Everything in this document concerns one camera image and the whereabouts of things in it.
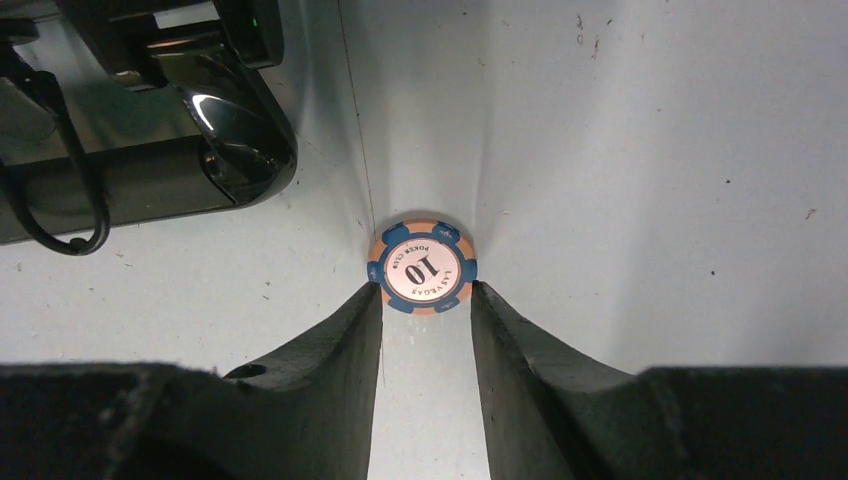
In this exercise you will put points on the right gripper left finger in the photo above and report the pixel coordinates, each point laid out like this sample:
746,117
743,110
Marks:
302,411

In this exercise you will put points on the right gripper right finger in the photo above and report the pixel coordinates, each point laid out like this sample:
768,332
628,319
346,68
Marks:
552,412

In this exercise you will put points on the poker chip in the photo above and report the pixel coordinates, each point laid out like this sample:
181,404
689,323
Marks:
423,266

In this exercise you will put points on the black poker set case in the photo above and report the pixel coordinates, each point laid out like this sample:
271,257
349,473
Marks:
126,112

